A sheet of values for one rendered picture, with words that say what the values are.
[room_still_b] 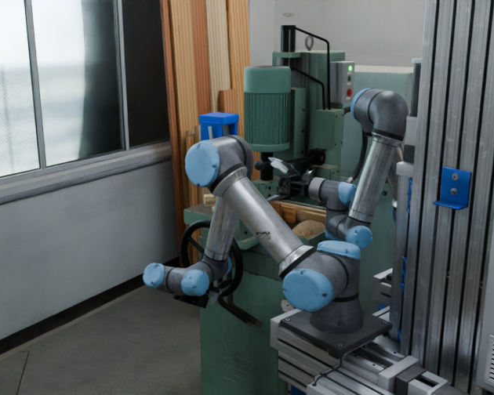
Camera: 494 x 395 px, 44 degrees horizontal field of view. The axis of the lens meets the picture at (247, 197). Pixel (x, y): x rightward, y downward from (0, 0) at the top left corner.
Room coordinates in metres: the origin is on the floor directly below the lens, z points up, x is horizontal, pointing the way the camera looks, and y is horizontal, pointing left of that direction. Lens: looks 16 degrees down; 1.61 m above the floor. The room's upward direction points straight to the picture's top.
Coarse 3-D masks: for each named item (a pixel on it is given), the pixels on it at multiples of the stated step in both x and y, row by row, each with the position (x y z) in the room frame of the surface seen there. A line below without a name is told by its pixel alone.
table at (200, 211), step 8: (192, 208) 2.37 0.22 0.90; (200, 208) 2.37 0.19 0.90; (208, 208) 2.37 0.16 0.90; (184, 216) 2.36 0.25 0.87; (192, 216) 2.33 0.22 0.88; (200, 216) 2.31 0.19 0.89; (208, 216) 2.28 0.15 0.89; (288, 224) 2.16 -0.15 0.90; (296, 224) 2.16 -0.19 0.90; (248, 240) 2.07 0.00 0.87; (256, 240) 2.10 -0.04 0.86; (304, 240) 2.01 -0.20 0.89; (312, 240) 2.01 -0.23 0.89; (320, 240) 2.05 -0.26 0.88; (328, 240) 2.10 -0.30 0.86; (240, 248) 2.06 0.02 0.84
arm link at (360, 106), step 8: (368, 88) 1.99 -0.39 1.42; (360, 96) 1.94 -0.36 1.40; (368, 96) 1.90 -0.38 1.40; (352, 104) 1.97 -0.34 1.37; (360, 104) 1.92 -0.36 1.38; (368, 104) 1.87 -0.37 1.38; (352, 112) 1.98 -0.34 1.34; (360, 112) 1.92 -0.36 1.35; (368, 112) 1.87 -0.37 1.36; (360, 120) 1.94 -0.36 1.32; (368, 120) 1.88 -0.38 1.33; (368, 128) 1.92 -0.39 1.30; (368, 136) 1.94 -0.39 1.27; (400, 144) 1.94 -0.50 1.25; (400, 152) 1.93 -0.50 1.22; (400, 160) 1.93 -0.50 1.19; (392, 168) 1.94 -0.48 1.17; (392, 176) 1.95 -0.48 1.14; (392, 184) 1.96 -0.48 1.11; (392, 192) 1.99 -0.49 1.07; (392, 208) 2.04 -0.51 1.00; (392, 216) 2.04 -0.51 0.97
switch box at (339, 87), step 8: (336, 64) 2.44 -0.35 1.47; (344, 64) 2.43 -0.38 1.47; (352, 64) 2.48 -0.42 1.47; (336, 72) 2.44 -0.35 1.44; (344, 72) 2.43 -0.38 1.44; (352, 72) 2.48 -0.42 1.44; (336, 80) 2.44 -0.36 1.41; (344, 80) 2.43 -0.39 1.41; (352, 80) 2.49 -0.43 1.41; (336, 88) 2.44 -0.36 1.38; (344, 88) 2.44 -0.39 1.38; (352, 88) 2.49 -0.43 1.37; (336, 96) 2.44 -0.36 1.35; (344, 96) 2.44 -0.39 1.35; (352, 96) 2.49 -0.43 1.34
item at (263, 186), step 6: (258, 180) 2.30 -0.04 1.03; (264, 180) 2.30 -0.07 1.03; (270, 180) 2.30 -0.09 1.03; (276, 180) 2.31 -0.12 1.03; (258, 186) 2.27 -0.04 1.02; (264, 186) 2.26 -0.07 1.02; (270, 186) 2.27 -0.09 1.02; (276, 186) 2.31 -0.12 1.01; (264, 192) 2.26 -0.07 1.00; (270, 192) 2.27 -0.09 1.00; (276, 192) 2.31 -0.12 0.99
